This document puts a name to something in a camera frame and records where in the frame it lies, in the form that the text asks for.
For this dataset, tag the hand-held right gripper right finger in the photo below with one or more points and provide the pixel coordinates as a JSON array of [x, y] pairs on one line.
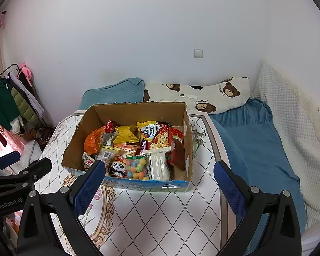
[[230, 189]]

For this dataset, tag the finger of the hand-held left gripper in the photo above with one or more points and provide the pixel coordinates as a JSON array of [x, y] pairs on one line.
[[6, 160], [37, 169]]

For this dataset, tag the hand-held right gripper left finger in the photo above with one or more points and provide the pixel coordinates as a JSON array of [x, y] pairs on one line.
[[88, 189]]

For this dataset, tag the small triangular snack packet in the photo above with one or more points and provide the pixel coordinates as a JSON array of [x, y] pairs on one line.
[[88, 161]]

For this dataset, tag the clear snack packet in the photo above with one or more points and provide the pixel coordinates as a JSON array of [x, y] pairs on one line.
[[106, 155]]

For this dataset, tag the panda print snack packet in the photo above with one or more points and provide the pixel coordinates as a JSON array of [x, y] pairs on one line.
[[120, 165]]

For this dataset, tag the orange snack packet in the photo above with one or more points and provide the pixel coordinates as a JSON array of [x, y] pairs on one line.
[[93, 141]]

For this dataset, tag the colourful candy ball bag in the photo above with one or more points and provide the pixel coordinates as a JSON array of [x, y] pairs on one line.
[[137, 169]]

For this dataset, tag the silver snack packet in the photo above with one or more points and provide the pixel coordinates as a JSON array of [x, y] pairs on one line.
[[109, 138]]

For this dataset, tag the brown snack packet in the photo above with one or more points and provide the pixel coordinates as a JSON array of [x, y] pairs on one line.
[[179, 156]]

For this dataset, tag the yellow snack packet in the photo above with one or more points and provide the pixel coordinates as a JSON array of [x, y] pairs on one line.
[[126, 136]]

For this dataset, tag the small red snack packet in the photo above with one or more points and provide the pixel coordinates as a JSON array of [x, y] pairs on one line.
[[110, 125]]

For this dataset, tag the instant noodle packet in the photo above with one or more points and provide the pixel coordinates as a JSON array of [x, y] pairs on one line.
[[157, 138]]

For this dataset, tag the cardboard box with blue print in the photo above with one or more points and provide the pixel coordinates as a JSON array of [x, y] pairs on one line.
[[136, 112]]

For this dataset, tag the white cloth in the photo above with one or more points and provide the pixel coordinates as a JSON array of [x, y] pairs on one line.
[[29, 152]]

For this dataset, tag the blue bed sheet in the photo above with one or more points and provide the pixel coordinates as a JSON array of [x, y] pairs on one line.
[[256, 144]]

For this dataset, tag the olive padded vest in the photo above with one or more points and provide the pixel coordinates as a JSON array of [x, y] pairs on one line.
[[22, 106]]

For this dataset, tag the white floral quilt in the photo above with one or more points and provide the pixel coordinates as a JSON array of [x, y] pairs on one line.
[[162, 218]]

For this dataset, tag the white textured blanket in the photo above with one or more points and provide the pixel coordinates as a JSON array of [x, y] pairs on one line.
[[296, 128]]

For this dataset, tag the pink plush toy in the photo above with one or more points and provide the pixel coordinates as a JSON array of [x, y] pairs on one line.
[[25, 72]]

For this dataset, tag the black clothes rack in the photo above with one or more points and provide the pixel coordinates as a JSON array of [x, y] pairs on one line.
[[5, 68]]

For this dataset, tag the bear print pillow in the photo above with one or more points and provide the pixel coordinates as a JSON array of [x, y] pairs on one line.
[[216, 96]]

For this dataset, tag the blue pillow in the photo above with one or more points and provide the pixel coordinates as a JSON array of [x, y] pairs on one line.
[[112, 92]]

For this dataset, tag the white remote control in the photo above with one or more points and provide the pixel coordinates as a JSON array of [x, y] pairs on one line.
[[188, 96]]

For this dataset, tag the white wall switch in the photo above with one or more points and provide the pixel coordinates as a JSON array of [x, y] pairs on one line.
[[198, 53]]

